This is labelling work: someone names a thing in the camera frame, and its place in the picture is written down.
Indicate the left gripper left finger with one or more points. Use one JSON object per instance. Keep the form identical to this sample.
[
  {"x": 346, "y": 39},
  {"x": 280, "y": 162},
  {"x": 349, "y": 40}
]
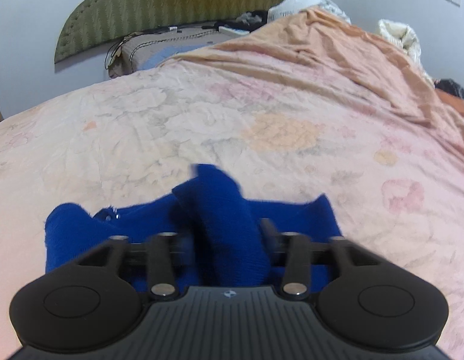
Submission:
[{"x": 169, "y": 264}]

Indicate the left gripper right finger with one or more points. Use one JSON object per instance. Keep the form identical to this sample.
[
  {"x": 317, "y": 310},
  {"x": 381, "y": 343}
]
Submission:
[{"x": 291, "y": 251}]

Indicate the blue beaded sweater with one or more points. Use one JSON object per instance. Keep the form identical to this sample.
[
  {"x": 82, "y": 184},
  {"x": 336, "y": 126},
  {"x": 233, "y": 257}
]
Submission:
[{"x": 223, "y": 240}]

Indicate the black clothes pile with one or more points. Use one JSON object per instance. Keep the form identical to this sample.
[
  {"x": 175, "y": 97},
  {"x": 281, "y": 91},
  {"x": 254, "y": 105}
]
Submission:
[{"x": 249, "y": 21}]

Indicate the pink floral bed sheet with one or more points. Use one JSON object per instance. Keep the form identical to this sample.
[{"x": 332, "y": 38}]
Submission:
[{"x": 306, "y": 105}]

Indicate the brown cardboard box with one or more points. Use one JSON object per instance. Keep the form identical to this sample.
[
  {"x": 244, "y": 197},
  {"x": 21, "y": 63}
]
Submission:
[{"x": 146, "y": 50}]

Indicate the cream crumpled quilt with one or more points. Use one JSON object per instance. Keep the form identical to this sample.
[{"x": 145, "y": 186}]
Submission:
[{"x": 403, "y": 37}]

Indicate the olive upholstered headboard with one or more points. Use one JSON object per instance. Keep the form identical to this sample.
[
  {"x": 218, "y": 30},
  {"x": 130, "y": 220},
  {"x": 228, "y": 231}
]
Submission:
[{"x": 95, "y": 22}]

